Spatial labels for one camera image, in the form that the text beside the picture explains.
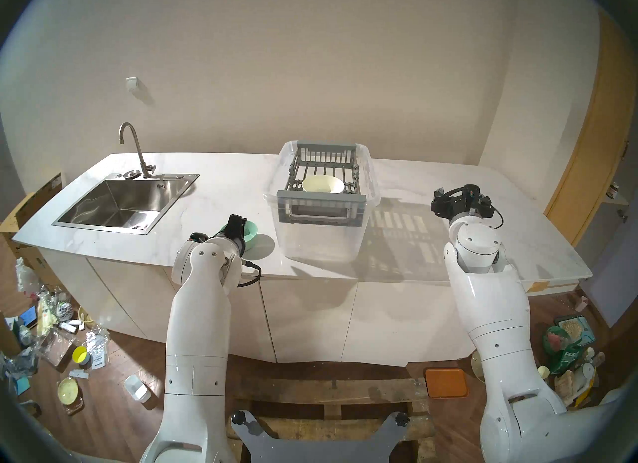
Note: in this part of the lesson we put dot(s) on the teal sponge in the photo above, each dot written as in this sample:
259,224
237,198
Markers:
22,384

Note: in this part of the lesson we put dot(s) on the green bowl pink contents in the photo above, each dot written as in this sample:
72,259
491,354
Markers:
556,340

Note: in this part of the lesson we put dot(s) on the grey dish drying rack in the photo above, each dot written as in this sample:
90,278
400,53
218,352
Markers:
321,206

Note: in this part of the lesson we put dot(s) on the brown cardboard box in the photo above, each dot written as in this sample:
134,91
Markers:
30,207

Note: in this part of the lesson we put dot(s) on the pale yellow bowl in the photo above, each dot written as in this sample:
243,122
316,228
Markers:
67,391

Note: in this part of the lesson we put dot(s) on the woven basket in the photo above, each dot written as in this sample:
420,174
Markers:
84,317

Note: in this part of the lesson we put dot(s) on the white plastic container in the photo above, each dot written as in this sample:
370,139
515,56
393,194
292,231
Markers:
135,388

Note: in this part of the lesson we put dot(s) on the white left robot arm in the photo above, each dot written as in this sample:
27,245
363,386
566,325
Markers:
197,317

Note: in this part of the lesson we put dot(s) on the wooden door frame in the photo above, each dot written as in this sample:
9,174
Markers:
588,143

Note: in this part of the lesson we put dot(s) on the yellow cup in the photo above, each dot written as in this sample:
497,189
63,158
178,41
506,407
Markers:
79,355

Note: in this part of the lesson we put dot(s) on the teal tray with grains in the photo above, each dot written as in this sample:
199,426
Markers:
580,328

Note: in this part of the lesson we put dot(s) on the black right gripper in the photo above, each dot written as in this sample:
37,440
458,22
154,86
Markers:
456,206

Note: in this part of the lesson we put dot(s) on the clear bag with papers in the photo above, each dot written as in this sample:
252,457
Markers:
97,350

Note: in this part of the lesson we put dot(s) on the white marble kitchen counter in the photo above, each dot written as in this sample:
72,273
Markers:
398,317

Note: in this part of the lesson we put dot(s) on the amber glass plate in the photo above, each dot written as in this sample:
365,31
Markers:
477,365

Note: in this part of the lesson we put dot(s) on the wooden shelf board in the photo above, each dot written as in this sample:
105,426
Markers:
617,199

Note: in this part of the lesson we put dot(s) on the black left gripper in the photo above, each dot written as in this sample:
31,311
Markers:
234,232

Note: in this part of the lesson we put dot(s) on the curved steel faucet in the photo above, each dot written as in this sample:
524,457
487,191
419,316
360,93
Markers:
139,153

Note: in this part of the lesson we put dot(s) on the green snack bag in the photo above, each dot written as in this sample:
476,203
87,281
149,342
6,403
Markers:
565,360

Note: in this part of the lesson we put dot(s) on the stainless steel sink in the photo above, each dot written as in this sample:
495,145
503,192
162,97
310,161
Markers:
119,202

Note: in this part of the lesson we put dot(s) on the white wall switch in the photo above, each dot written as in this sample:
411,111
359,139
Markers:
132,83

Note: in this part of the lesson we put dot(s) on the clear plastic bag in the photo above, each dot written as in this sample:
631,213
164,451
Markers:
56,347

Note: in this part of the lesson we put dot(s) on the white plastic bag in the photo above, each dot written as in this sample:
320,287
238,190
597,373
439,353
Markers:
26,277

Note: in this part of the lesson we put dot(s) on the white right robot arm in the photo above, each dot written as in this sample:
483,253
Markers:
493,307

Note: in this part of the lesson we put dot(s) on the yellow snack package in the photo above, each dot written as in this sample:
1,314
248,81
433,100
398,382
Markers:
47,315

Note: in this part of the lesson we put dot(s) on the orange rectangular tray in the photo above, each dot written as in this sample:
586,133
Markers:
446,383

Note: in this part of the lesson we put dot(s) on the round steel sink knob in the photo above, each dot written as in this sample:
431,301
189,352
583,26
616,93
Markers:
132,173

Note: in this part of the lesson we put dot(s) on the mint green bowl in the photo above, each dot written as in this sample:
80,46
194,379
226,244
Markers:
252,235

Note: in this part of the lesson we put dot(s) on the clear plastic storage bin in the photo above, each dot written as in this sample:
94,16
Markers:
319,242

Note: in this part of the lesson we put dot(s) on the cream bowl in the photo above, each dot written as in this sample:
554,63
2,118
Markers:
323,184

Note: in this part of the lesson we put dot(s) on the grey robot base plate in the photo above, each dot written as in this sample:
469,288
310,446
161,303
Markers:
319,449

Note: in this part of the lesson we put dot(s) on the wooden pallet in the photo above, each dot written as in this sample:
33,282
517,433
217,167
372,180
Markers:
329,392

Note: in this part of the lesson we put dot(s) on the blue tablet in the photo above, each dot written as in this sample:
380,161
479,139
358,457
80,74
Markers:
29,317

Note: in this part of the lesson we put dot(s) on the white mesh ball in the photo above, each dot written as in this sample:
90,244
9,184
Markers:
64,309

